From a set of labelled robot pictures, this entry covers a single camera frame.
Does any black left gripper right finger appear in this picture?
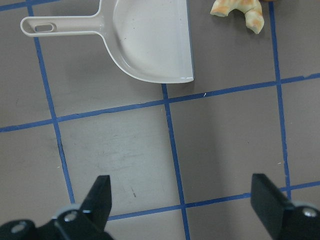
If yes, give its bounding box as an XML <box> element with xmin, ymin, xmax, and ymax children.
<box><xmin>250</xmin><ymin>173</ymin><xmax>320</xmax><ymax>240</ymax></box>

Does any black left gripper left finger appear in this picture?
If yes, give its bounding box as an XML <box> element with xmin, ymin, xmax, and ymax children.
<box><xmin>54</xmin><ymin>174</ymin><xmax>112</xmax><ymax>240</ymax></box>

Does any beige plastic dustpan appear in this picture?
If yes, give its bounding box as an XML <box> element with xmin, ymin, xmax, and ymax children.
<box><xmin>20</xmin><ymin>0</ymin><xmax>194</xmax><ymax>84</ymax></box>

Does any toy croissant bread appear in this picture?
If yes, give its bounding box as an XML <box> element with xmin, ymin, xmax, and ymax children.
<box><xmin>209</xmin><ymin>0</ymin><xmax>265</xmax><ymax>35</ymax></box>

